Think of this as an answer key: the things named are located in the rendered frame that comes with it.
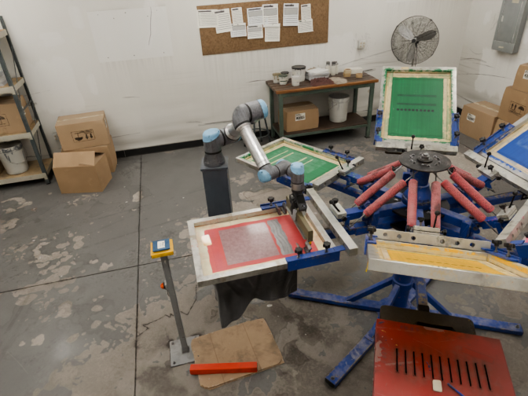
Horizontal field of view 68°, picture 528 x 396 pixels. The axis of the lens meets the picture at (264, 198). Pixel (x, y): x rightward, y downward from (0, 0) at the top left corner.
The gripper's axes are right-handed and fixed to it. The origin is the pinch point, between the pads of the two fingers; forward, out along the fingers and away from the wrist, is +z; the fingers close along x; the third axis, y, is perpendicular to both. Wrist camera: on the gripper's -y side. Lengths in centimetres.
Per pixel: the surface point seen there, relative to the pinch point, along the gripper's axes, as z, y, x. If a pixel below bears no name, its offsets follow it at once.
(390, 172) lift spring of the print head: -18, 6, -62
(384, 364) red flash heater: -5, -106, 3
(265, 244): 9.8, -5.5, 22.7
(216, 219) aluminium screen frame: 7, 25, 47
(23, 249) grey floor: 105, 182, 232
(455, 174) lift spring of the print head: -20, -13, -93
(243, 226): 9.7, 16.3, 30.8
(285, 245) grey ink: 9.0, -10.9, 11.8
